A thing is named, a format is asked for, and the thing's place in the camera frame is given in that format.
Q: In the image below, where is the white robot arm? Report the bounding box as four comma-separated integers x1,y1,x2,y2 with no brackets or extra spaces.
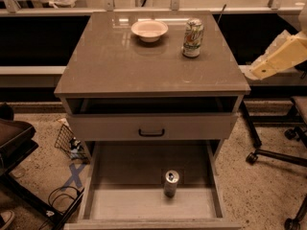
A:
246,5,307,80

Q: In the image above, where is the black wire basket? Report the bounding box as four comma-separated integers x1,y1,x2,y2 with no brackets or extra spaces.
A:
55,125,87,161

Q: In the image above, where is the green white soda can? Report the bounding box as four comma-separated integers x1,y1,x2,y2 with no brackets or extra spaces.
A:
182,18,204,58

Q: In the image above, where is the dark chair at left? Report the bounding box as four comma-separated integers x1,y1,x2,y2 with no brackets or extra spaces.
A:
0,103,83,230

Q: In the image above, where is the silver redbull can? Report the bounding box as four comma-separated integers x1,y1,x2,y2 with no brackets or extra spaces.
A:
163,170,180,197

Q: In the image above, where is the white bowl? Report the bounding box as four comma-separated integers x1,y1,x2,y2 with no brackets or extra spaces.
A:
131,20,168,43

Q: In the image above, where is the blue tape cross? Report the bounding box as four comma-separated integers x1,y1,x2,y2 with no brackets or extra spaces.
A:
63,163,85,188

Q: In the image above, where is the black office chair base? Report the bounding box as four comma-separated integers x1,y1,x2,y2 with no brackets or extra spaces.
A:
239,96,307,230

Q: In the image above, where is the open middle drawer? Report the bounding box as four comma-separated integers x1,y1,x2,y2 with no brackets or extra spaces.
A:
64,142,240,230

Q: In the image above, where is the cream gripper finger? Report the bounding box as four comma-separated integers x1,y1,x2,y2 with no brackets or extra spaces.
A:
249,35,307,80
265,30,291,56

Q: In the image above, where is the grey drawer cabinet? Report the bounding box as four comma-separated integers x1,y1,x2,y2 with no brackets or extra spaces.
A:
55,11,249,154

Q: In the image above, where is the top drawer with black handle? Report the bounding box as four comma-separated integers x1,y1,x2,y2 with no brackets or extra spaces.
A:
66,96,240,142

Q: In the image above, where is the black floor cable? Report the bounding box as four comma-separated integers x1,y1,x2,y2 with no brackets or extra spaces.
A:
47,185,83,213

